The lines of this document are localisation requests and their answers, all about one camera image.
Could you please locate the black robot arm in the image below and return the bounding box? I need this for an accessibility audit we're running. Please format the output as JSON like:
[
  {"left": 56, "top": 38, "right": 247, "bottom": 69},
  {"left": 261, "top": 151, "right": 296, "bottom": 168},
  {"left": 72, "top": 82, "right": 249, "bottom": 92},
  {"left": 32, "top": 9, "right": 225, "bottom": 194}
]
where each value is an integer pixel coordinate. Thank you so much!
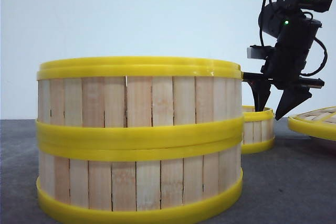
[{"left": 243, "top": 0, "right": 333, "bottom": 120}]

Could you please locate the woven bamboo steamer lid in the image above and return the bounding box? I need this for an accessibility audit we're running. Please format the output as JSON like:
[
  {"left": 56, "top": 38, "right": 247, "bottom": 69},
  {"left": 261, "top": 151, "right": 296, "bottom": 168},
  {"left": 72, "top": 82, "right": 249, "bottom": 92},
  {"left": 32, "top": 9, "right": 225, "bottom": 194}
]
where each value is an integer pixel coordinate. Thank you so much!
[{"left": 288, "top": 106, "right": 335, "bottom": 141}]

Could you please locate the front bamboo steamer basket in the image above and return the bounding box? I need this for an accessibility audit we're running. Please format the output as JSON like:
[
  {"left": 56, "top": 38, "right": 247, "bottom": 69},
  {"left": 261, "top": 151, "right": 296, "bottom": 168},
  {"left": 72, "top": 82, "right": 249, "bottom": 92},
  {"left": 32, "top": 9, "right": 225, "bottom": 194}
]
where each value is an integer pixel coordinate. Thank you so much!
[{"left": 36, "top": 140, "right": 243, "bottom": 224}]

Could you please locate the grey table mat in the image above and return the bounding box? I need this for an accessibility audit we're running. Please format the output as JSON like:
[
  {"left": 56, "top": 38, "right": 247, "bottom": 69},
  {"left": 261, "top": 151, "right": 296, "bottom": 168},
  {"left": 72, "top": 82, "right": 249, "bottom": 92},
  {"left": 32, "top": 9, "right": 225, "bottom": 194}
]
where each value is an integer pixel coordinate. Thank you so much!
[{"left": 1, "top": 119, "right": 335, "bottom": 223}]

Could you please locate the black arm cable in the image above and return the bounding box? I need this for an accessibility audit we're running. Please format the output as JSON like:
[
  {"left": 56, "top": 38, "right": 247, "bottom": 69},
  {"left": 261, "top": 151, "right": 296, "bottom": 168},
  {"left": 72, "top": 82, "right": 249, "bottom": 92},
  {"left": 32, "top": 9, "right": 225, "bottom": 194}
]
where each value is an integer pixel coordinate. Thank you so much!
[{"left": 259, "top": 0, "right": 329, "bottom": 76}]

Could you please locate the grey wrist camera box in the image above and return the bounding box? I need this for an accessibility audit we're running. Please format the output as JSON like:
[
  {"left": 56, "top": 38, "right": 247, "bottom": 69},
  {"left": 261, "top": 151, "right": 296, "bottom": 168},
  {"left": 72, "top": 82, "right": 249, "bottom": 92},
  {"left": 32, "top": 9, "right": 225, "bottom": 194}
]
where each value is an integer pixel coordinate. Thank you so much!
[{"left": 247, "top": 45, "right": 274, "bottom": 60}]

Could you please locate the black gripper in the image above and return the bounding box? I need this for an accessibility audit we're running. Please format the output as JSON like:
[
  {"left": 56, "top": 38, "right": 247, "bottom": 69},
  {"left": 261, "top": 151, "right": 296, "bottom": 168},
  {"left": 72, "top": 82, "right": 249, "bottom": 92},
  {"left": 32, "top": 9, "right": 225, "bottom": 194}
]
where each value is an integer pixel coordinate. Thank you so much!
[{"left": 243, "top": 16, "right": 324, "bottom": 120}]

